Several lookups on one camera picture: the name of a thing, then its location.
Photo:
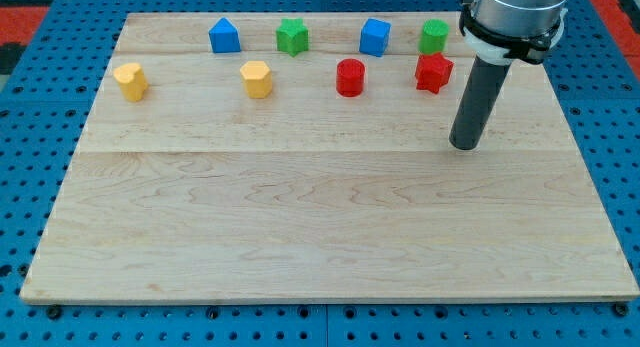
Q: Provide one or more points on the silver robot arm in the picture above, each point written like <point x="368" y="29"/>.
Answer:
<point x="502" y="31"/>

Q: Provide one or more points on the large wooden board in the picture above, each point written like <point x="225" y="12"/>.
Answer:
<point x="199" y="194"/>

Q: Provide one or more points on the red cylinder block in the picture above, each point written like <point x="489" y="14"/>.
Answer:
<point x="350" y="75"/>

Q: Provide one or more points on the yellow hexagon block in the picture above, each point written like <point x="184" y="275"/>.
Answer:
<point x="257" y="79"/>

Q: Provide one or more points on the green star block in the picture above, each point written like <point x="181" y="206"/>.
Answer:
<point x="292" y="36"/>

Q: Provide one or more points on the blue cube block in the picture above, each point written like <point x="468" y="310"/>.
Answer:
<point x="374" y="37"/>

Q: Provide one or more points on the red star block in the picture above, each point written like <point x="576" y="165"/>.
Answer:
<point x="433" y="72"/>

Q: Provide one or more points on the blue pentagon block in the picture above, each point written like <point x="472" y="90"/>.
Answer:
<point x="224" y="37"/>

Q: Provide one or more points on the green cylinder block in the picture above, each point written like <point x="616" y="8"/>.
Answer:
<point x="434" y="35"/>

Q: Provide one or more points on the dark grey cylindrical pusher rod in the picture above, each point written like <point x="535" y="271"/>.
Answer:
<point x="482" y="89"/>

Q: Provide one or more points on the yellow heart block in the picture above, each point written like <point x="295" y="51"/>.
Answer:
<point x="131" y="80"/>

